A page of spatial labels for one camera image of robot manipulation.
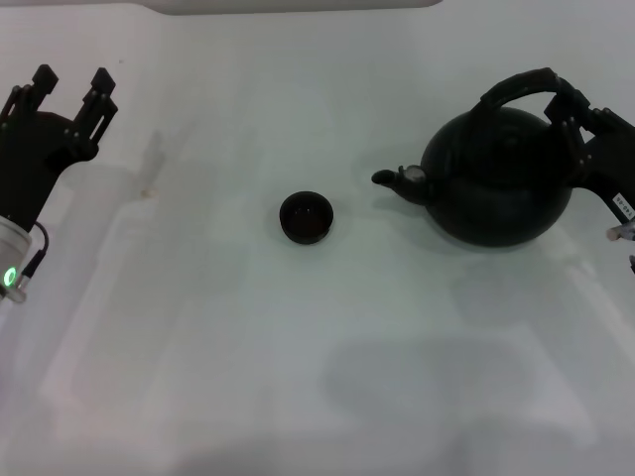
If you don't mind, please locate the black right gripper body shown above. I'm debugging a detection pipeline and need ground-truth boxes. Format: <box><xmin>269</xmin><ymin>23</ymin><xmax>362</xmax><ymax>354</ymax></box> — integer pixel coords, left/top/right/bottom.
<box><xmin>574</xmin><ymin>110</ymin><xmax>635</xmax><ymax>223</ymax></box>

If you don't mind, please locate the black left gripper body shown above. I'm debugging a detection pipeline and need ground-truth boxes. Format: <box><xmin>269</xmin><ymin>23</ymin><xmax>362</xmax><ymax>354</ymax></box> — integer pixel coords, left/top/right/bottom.
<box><xmin>0</xmin><ymin>111</ymin><xmax>99</xmax><ymax>228</ymax></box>

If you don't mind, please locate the black round teapot with handle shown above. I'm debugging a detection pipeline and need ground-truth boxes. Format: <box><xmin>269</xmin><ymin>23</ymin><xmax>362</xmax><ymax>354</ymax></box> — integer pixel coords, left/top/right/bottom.
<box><xmin>370</xmin><ymin>66</ymin><xmax>589</xmax><ymax>249</ymax></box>

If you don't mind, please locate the black teacup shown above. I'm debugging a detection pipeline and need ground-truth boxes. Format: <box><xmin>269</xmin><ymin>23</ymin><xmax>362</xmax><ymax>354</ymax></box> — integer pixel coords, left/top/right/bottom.
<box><xmin>278</xmin><ymin>189</ymin><xmax>335</xmax><ymax>247</ymax></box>

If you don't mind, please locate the right arm cable with connector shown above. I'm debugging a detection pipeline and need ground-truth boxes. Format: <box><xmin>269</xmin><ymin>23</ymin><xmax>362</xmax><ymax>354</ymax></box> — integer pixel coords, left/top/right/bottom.
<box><xmin>606</xmin><ymin>221</ymin><xmax>635</xmax><ymax>275</ymax></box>

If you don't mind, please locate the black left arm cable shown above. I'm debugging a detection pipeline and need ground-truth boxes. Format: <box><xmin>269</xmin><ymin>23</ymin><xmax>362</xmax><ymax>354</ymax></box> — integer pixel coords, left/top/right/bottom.
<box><xmin>16</xmin><ymin>220</ymin><xmax>51</xmax><ymax>295</ymax></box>

